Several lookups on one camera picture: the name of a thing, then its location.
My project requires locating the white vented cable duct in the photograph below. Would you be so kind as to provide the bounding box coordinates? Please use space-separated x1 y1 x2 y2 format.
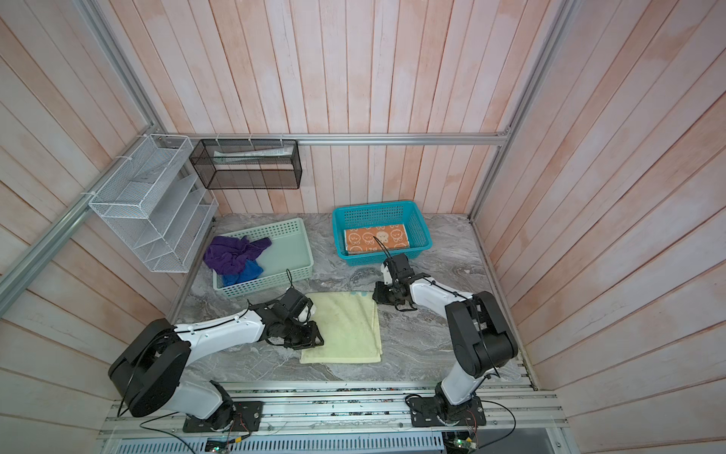
103 431 445 453

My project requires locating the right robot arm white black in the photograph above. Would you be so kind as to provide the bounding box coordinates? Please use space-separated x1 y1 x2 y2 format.
374 253 519 407

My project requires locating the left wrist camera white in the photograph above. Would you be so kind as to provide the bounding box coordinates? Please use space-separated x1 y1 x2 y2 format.
301 303 315 323

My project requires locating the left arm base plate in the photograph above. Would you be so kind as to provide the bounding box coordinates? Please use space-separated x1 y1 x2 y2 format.
183 401 264 433

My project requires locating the aluminium frame post right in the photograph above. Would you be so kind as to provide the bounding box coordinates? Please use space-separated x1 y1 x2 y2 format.
464 1 580 219

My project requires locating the purple towel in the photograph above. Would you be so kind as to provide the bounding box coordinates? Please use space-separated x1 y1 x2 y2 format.
203 236 272 275

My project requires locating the yellow teal hippo towel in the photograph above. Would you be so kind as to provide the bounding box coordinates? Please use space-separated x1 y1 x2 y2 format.
301 291 383 364

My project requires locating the white wire mesh shelf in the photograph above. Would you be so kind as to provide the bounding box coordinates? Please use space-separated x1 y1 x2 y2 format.
90 134 219 274

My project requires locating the black mesh wall basket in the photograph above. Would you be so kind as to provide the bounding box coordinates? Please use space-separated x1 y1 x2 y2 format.
190 138 303 190

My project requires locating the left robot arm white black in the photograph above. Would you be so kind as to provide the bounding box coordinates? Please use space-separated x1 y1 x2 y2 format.
108 287 324 431

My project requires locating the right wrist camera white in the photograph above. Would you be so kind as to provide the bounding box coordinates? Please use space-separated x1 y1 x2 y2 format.
381 264 393 286

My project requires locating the aluminium frame bar back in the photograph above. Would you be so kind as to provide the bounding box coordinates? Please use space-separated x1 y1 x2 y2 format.
161 132 509 146

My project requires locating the aluminium frame bar left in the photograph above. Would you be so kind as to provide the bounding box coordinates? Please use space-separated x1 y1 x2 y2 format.
1 124 160 316

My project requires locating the aluminium mounting rail front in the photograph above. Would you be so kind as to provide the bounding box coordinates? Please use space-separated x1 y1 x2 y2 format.
95 381 569 439

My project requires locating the orange bunny print towel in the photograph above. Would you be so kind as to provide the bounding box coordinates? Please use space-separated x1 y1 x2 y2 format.
344 224 410 255

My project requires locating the blue towel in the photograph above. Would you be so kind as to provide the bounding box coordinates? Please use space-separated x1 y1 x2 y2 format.
221 260 264 287

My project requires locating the teal plastic basket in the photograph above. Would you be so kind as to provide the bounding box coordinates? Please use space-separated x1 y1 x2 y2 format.
332 201 433 266

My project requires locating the aluminium frame bar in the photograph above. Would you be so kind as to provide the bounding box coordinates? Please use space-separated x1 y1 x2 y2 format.
1 124 160 316
161 132 509 146

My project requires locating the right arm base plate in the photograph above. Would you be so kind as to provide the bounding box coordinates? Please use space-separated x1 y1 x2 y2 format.
405 395 486 429

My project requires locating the light green plastic basket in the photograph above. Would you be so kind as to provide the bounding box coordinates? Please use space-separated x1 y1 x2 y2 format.
209 218 314 299

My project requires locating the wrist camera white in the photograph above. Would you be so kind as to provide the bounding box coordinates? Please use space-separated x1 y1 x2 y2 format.
301 303 315 323
381 264 393 286

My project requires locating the green circuit board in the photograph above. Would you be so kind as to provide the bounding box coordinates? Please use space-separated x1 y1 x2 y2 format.
444 437 478 454

